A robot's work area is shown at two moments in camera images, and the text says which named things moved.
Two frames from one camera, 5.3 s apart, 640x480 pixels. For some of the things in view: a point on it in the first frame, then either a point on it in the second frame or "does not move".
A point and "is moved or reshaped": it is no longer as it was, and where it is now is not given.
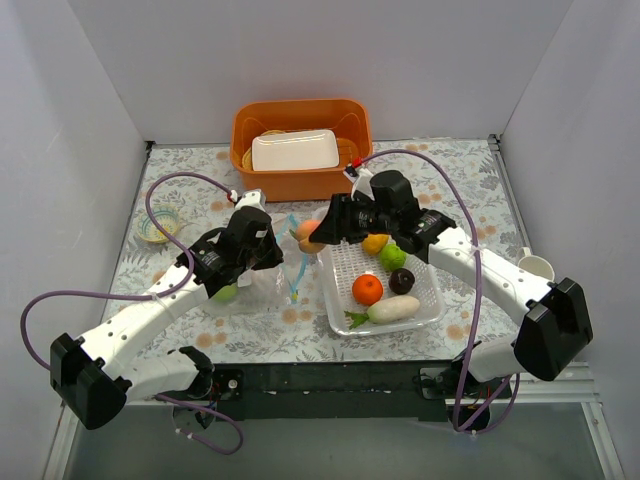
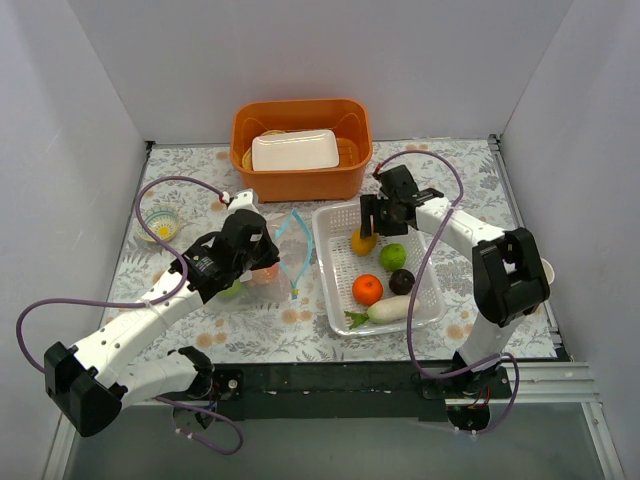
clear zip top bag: (283, 285) is moved or reshaped
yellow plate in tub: (247, 161) does not move
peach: (303, 231) to (264, 276)
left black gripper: (267, 251) does not move
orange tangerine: (367, 289) does not move
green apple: (226, 293) does not move
